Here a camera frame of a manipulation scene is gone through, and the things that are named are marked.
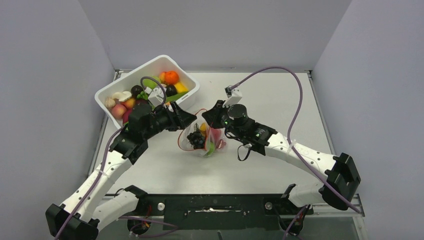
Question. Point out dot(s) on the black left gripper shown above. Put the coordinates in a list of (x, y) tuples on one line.
[(178, 119)]

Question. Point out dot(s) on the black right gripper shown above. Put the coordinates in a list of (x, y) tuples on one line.
[(213, 116)]

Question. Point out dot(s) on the yellow orange fruit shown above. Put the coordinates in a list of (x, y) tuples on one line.
[(203, 129)]

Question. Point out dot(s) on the red apple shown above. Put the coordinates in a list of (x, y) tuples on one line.
[(216, 134)]

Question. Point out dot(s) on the clear zip top bag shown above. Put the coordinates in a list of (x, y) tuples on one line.
[(184, 145)]

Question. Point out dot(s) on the dark grape bunch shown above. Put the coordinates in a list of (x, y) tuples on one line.
[(196, 140)]

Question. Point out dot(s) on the red grape bunch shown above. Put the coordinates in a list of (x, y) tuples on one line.
[(221, 144)]

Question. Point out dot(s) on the lime green fruit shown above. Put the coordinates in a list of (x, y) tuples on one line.
[(211, 149)]

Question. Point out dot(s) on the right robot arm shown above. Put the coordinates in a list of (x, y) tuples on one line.
[(338, 175)]

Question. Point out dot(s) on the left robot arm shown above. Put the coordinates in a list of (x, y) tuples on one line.
[(82, 215)]

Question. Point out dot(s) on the white plastic food bin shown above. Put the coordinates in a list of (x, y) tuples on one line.
[(155, 66)]

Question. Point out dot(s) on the green cucumber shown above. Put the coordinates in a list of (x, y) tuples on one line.
[(175, 97)]

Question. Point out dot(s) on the yellow lemon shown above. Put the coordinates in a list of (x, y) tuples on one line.
[(180, 88)]

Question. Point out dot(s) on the dark purple plum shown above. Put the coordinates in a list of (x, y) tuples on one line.
[(171, 90)]

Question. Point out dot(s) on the orange tangerine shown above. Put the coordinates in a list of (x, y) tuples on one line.
[(171, 77)]

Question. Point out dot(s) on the green cabbage ball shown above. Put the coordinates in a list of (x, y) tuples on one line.
[(148, 83)]

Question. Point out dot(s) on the dark purple mangosteen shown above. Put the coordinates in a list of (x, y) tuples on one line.
[(136, 90)]

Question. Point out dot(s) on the orange peach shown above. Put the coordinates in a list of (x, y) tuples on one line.
[(130, 103)]

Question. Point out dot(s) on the purple sweet potato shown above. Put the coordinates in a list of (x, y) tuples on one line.
[(125, 116)]

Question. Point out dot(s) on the pink apple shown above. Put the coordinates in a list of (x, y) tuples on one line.
[(118, 111)]

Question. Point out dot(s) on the white garlic bulb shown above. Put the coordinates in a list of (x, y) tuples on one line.
[(109, 102)]

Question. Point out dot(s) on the black mounting plate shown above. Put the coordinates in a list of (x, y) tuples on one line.
[(218, 211)]

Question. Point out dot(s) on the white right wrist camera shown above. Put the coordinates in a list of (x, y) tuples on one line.
[(234, 95)]

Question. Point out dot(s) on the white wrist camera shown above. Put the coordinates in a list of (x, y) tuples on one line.
[(234, 95), (156, 96)]

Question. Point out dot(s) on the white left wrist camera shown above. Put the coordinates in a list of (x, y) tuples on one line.
[(156, 96)]

